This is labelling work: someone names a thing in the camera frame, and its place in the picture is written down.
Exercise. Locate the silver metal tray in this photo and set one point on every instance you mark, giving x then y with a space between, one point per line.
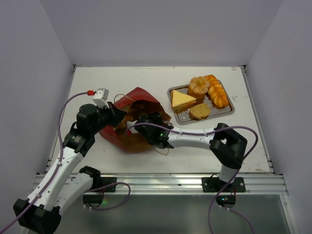
183 116

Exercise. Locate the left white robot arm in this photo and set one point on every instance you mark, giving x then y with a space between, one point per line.
41 211

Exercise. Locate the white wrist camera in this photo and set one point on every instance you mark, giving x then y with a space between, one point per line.
130 128
99 97

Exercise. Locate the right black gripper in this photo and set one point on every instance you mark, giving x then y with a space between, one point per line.
140 125

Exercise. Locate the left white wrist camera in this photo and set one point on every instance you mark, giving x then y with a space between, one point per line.
99 97

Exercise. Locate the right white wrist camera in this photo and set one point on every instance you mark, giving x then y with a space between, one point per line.
130 128

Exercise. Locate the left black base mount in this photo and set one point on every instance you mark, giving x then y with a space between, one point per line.
98 181

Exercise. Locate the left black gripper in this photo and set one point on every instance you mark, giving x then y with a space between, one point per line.
116 114

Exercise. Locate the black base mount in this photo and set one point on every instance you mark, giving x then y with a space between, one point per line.
98 181
213 184

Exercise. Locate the twisted fake bread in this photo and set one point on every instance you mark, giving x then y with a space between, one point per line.
217 92

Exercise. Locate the triangular fake sandwich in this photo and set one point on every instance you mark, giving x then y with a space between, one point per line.
180 100

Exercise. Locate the red paper bag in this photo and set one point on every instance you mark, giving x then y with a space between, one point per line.
136 103

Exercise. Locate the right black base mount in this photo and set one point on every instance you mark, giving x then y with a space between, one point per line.
213 184

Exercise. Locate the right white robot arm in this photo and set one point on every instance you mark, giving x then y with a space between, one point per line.
227 145

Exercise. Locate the round fake bread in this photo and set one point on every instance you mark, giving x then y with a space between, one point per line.
200 111
198 87

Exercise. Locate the aluminium frame rail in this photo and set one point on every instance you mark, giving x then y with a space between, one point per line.
193 184

